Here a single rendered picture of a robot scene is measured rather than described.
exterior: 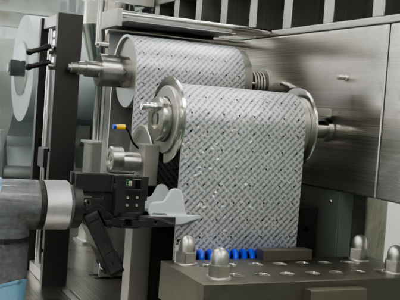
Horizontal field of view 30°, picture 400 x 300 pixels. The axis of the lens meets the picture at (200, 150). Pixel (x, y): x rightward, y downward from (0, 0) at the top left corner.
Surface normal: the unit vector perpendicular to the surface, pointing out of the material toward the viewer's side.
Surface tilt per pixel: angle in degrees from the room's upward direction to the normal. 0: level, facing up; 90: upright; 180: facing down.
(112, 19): 90
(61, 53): 90
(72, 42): 90
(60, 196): 61
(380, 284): 90
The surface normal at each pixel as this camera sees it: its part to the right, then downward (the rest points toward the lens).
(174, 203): 0.32, 0.07
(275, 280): 0.07, -1.00
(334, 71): -0.90, -0.04
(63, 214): 0.40, 0.26
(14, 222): 0.59, 0.08
